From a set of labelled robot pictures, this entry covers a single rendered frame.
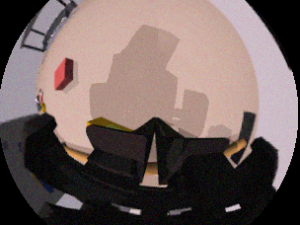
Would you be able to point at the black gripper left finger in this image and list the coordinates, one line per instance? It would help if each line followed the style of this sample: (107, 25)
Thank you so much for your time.
(134, 144)

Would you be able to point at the orange long pole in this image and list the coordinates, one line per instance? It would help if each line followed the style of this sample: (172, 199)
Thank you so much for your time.
(236, 150)

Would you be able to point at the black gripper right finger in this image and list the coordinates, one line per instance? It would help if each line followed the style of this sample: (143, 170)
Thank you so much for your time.
(173, 149)

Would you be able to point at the yellow rectangular block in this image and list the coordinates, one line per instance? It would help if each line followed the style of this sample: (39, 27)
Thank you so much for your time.
(108, 123)

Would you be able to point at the red square tile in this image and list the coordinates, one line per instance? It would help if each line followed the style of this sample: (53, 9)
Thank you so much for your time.
(63, 75)

